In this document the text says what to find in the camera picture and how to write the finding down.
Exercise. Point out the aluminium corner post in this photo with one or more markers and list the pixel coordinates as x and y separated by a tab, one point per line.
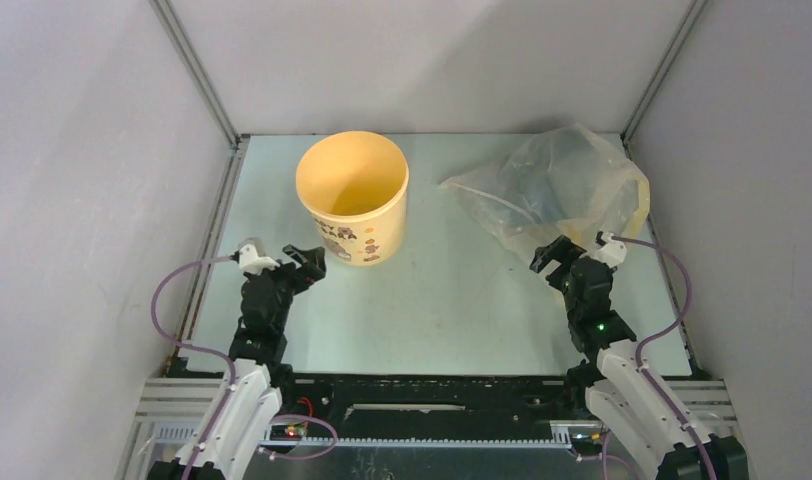
689	21
180	40

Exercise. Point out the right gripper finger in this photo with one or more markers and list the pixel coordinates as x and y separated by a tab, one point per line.
548	259
568	251

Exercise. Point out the yellow cartoon trash bin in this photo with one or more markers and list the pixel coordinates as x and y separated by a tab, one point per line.
355	187

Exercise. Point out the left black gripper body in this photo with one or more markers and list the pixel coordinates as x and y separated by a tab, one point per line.
287	283

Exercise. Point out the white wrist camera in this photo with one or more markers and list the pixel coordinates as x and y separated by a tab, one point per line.
251	257
609	250

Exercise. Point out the right aluminium corner post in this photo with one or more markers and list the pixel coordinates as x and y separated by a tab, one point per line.
689	21

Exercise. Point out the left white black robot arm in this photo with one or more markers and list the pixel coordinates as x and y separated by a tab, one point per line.
256	380

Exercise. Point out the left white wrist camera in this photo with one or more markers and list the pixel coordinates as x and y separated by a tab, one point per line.
251	257

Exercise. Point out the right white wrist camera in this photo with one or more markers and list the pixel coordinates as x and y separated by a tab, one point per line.
609	250

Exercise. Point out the aluminium frame rail front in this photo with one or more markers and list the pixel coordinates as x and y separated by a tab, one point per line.
171	410

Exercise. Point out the left aluminium corner post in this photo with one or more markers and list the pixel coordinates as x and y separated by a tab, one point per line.
180	40

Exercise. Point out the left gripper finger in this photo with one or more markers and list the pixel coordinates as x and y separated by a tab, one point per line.
314	265
298	255

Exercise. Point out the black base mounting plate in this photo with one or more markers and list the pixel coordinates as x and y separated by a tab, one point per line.
441	408

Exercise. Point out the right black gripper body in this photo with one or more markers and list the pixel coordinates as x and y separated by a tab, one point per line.
560	263

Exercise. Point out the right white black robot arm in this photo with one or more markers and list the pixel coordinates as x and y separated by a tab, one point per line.
616	383

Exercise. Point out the translucent yellowish plastic bag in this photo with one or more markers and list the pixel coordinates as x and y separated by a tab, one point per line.
568	181

